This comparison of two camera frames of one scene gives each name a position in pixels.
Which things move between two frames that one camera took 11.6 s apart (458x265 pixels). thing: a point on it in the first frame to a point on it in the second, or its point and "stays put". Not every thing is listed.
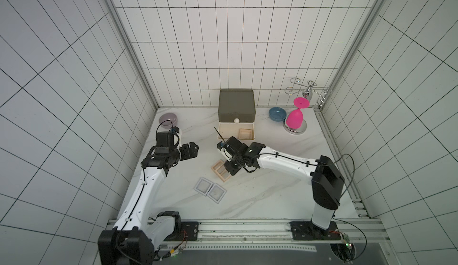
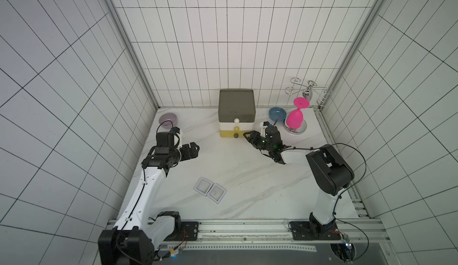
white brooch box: [216, 193] stays put
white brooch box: [203, 186] stays put
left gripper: [194, 153] stays put
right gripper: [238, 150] to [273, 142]
